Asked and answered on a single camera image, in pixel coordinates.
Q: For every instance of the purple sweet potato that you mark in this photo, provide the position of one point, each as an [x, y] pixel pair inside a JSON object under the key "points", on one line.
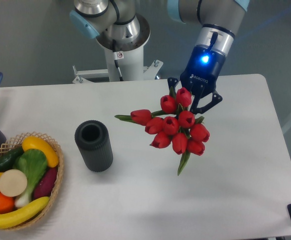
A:
{"points": [[46, 184]]}

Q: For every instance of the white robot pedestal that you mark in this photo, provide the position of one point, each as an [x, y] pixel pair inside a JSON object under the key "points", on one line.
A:
{"points": [[123, 47]]}

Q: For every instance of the red tulip bouquet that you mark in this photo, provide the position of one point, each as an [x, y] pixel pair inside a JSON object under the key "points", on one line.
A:
{"points": [[173, 125]]}

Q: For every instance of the green bok choy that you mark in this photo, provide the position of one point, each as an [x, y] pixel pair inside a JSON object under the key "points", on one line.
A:
{"points": [[33, 164]]}

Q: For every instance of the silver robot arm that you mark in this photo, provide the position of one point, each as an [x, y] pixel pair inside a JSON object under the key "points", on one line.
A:
{"points": [[220, 21]]}

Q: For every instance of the dark grey ribbed vase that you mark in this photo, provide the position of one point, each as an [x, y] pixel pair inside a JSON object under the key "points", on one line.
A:
{"points": [[93, 141]]}

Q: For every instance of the blue Robotiq gripper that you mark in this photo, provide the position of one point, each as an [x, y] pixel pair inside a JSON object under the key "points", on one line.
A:
{"points": [[203, 68]]}

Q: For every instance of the yellow banana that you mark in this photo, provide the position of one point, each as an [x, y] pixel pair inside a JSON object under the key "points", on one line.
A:
{"points": [[21, 215]]}

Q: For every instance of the beige round disc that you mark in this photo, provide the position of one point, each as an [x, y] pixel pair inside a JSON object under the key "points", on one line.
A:
{"points": [[13, 183]]}

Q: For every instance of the woven wicker basket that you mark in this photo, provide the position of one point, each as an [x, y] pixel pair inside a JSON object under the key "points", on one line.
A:
{"points": [[17, 141]]}

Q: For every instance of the dark green cucumber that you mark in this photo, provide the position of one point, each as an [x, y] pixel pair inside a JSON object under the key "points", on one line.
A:
{"points": [[8, 159]]}

